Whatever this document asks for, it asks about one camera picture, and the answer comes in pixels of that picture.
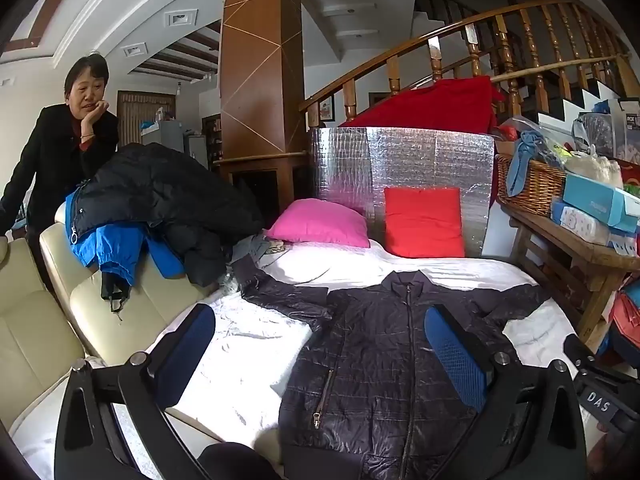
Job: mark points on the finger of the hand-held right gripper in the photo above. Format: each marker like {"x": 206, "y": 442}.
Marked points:
{"x": 579, "y": 351}

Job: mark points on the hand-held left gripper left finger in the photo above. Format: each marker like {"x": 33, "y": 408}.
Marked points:
{"x": 191, "y": 347}

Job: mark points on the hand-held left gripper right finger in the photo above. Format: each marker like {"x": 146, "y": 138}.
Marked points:
{"x": 454, "y": 355}

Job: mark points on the dark quilted zip jacket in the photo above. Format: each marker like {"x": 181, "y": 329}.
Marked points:
{"x": 380, "y": 360}

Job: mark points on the white textured bed sheet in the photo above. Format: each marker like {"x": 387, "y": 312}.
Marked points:
{"x": 240, "y": 350}

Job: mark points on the wooden side table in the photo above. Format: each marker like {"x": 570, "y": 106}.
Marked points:
{"x": 565, "y": 255}

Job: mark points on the grey fringed cloth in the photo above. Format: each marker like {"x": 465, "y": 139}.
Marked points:
{"x": 260, "y": 247}

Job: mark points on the dark cloth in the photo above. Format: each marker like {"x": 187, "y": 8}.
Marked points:
{"x": 237, "y": 462}

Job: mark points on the white patterned tissue pack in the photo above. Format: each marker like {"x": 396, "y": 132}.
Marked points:
{"x": 580, "y": 222}

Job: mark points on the blue jacket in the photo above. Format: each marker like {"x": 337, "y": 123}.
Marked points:
{"x": 110, "y": 247}

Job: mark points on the red pillow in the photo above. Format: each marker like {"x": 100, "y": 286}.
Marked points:
{"x": 424, "y": 220}

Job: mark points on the cream leather sofa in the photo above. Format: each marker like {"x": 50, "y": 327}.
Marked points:
{"x": 55, "y": 305}

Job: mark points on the blue cardboard box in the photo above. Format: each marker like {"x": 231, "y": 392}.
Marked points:
{"x": 600, "y": 200}

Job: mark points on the pile of black and blue coats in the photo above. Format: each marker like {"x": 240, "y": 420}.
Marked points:
{"x": 170, "y": 195}

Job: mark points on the wicker basket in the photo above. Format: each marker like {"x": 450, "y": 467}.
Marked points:
{"x": 530, "y": 180}

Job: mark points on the pink pillow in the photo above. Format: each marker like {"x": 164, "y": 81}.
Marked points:
{"x": 320, "y": 222}

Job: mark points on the silver foil insulation board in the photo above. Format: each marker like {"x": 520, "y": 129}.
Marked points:
{"x": 425, "y": 160}

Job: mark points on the blue rag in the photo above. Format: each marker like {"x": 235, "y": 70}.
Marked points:
{"x": 525, "y": 160}

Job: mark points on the grey refrigerator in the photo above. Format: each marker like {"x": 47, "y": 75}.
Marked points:
{"x": 175, "y": 140}

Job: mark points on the clear plastic bag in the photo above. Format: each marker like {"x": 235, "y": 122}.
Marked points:
{"x": 595, "y": 132}

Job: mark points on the red cloth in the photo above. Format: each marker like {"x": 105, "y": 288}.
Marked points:
{"x": 435, "y": 102}

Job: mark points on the wooden stair railing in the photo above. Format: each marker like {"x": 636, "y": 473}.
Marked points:
{"x": 500, "y": 45}

